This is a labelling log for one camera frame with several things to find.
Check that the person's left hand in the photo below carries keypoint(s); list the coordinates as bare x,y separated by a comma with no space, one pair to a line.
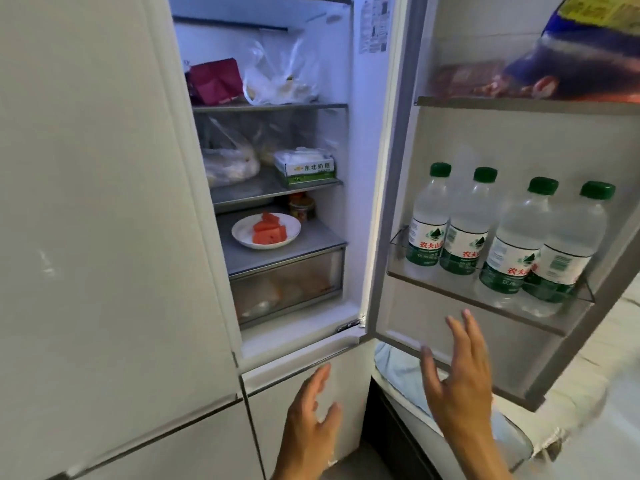
302,434

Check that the person's right hand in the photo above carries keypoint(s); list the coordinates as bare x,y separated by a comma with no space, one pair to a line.
462,394

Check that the person's right thumb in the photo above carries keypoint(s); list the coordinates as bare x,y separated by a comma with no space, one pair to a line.
430,369

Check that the person's left thumb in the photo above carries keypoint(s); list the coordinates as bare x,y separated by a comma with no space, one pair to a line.
332,419

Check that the person's right forearm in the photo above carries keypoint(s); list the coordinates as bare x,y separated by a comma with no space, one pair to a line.
475,469

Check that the person's left forearm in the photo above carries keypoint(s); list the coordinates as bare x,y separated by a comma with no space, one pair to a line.
297,477

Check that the light blue cloth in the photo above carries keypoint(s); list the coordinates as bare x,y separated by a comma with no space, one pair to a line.
400,374

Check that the white refrigerator lower drawer front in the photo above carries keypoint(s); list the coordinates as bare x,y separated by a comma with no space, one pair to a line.
280,394

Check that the white appliance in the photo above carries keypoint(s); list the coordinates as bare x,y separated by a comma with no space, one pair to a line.
415,434

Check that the clear door shelf bin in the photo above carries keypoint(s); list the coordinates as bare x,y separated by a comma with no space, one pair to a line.
500,104
465,297

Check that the clear crisper drawer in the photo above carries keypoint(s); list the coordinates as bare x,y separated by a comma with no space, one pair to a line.
287,292

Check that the green capped water bottle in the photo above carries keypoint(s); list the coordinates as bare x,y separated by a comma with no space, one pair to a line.
467,224
570,249
427,219
517,234

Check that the glass refrigerator shelf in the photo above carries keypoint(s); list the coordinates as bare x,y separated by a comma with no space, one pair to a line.
260,189
310,244

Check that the white refrigerator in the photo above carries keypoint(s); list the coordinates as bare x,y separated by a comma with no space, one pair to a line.
357,194

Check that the red watermelon piece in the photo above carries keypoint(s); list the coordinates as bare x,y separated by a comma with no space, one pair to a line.
262,227
270,219
270,237

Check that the white plate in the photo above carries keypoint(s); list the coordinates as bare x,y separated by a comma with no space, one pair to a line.
240,234

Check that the jar with red lid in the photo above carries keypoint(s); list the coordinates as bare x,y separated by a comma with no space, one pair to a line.
302,206

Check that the white open refrigerator door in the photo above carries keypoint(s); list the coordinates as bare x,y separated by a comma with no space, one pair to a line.
450,139

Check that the white and green box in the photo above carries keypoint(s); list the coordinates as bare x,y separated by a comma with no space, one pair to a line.
306,167

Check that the clear plastic bag with food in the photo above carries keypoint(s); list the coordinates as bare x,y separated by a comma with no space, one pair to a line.
230,159
282,77

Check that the red meat packet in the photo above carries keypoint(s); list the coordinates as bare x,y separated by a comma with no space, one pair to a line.
465,79

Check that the white closed refrigerator door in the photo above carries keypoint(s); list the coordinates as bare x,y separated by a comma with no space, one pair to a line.
100,219

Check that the white printed label sticker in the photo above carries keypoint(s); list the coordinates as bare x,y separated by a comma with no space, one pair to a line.
375,24

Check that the dark red bag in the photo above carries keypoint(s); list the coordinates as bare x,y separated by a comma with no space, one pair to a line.
215,82

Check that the blue and yellow food bag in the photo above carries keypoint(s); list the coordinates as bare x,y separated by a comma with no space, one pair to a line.
590,49

